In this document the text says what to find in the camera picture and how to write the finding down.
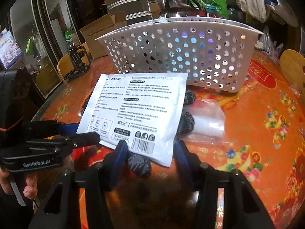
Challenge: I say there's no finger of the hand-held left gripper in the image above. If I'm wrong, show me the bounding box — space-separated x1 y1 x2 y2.
24 120 81 139
26 131 101 152

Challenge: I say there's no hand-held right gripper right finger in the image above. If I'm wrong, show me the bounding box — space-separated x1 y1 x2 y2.
175 139 277 229

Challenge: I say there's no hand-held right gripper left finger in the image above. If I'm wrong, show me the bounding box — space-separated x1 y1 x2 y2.
29 140 129 229

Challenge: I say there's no grey knit glove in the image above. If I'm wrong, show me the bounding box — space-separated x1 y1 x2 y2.
126 88 197 178

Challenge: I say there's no white printed packet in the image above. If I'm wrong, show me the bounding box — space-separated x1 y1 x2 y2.
77 73 187 168

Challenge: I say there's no white perforated plastic basket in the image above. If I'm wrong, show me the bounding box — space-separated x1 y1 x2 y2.
95 17 264 93

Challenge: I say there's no purple tissue pack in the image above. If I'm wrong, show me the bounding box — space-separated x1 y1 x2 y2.
152 29 229 72

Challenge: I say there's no person's left hand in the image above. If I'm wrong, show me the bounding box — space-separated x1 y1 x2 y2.
0 167 39 199

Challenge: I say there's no clear plastic bag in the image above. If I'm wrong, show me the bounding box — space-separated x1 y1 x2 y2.
183 99 226 146
257 32 284 53

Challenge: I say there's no wooden chair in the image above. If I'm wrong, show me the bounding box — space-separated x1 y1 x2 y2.
57 52 79 81
279 50 305 89

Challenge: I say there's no black folding phone stand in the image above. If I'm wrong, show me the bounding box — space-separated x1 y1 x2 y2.
64 45 92 80

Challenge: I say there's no open cardboard box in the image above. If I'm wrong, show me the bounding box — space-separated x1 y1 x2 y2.
80 12 127 59

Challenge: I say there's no red floral tablecloth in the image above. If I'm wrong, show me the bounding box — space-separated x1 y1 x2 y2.
36 48 305 229

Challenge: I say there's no grey stacked container tower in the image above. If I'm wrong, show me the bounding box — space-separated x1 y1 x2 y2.
99 0 153 25

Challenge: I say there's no stainless steel kettle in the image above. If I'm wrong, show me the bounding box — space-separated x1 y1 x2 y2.
158 0 203 19

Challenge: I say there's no green shopping bag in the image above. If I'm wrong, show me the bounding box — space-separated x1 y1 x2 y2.
182 0 229 19

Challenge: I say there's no cream tote bag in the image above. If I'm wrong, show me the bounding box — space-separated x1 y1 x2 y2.
236 0 267 23

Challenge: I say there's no white navy shopping bag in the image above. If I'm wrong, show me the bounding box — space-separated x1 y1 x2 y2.
262 0 298 27

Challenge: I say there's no wall poster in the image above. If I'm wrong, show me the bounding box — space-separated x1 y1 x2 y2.
0 29 24 69

